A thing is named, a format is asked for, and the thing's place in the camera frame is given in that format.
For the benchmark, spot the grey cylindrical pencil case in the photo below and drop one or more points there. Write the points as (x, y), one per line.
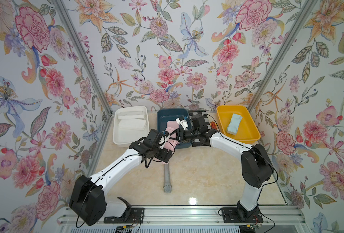
(167, 179)

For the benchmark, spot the right aluminium corner post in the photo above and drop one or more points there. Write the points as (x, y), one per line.
(289, 40)

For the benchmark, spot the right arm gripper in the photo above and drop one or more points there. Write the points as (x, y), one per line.
(180, 134)

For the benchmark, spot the aluminium corner post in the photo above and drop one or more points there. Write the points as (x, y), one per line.
(64, 16)
(289, 40)

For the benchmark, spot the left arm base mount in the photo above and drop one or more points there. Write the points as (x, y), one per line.
(121, 211)

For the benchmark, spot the white storage box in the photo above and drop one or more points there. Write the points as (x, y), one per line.
(123, 137)

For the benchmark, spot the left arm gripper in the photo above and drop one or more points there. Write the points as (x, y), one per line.
(163, 156)

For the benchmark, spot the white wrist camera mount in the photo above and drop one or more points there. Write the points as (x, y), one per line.
(183, 123)

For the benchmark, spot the left aluminium corner post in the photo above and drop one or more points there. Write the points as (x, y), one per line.
(64, 16)

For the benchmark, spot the pink pencil case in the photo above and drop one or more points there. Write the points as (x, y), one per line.
(169, 142)
(172, 125)

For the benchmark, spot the red toy brick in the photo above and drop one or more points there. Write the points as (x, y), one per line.
(213, 125)

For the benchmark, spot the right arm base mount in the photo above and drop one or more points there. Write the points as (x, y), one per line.
(239, 215)

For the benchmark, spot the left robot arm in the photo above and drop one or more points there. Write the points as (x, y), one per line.
(89, 197)

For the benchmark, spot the aluminium front rail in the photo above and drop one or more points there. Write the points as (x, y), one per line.
(192, 219)

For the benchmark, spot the black white checkerboard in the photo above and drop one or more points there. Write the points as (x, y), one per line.
(196, 112)

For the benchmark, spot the yellow storage box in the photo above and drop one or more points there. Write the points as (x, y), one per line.
(246, 132)

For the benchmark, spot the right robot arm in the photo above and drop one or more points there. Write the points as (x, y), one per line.
(256, 165)

